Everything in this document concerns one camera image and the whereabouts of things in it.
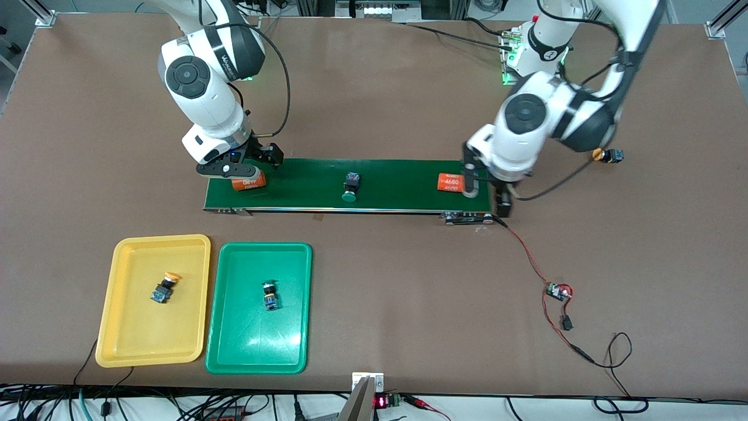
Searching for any red alligator clip lead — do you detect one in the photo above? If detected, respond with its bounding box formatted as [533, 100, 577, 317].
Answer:
[403, 395, 452, 421]

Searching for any thin black looped cable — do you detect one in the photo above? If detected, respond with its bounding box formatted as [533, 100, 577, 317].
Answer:
[590, 332, 649, 415]

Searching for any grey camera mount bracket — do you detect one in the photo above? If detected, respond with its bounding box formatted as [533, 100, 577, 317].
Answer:
[338, 372, 385, 421]

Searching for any aluminium frame profile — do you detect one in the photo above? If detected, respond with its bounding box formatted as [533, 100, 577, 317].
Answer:
[705, 0, 748, 40]

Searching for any grey equipment with lights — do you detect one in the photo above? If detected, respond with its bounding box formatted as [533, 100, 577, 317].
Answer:
[336, 0, 421, 21]

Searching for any black cable to base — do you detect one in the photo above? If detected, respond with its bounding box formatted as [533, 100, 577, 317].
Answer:
[403, 18, 515, 52]

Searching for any thin black table cable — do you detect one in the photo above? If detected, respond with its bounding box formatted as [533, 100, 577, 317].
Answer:
[107, 367, 135, 404]
[73, 339, 99, 387]

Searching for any green plastic tray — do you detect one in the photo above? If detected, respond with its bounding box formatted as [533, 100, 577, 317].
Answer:
[205, 242, 313, 375]

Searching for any red and black wire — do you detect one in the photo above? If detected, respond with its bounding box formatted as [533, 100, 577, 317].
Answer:
[491, 214, 595, 364]

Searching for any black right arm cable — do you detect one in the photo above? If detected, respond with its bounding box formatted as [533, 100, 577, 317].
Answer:
[199, 0, 292, 139]

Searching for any green conveyor belt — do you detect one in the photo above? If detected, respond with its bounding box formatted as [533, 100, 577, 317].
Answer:
[203, 156, 494, 227]

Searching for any yellow plastic tray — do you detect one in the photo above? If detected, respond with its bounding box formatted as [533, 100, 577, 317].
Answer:
[95, 234, 212, 368]

